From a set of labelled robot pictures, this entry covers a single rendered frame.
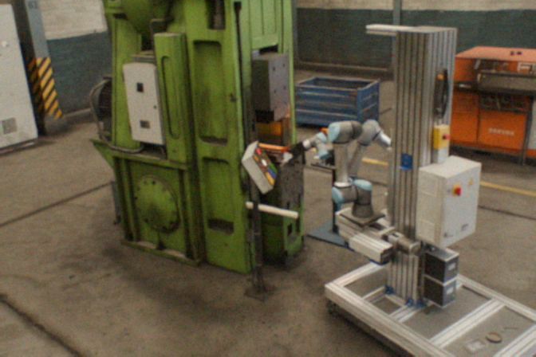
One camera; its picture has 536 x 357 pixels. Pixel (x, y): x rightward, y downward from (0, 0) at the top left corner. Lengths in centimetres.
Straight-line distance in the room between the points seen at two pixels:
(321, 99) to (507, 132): 267
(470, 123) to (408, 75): 407
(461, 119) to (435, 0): 471
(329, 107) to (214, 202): 395
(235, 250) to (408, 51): 221
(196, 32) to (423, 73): 174
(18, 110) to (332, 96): 470
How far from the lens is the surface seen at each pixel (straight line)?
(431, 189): 330
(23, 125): 888
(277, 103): 420
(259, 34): 421
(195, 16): 407
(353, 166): 396
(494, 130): 722
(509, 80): 689
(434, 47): 322
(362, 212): 360
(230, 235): 446
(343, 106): 797
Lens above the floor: 241
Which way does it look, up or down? 19 degrees down
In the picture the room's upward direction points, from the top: 3 degrees counter-clockwise
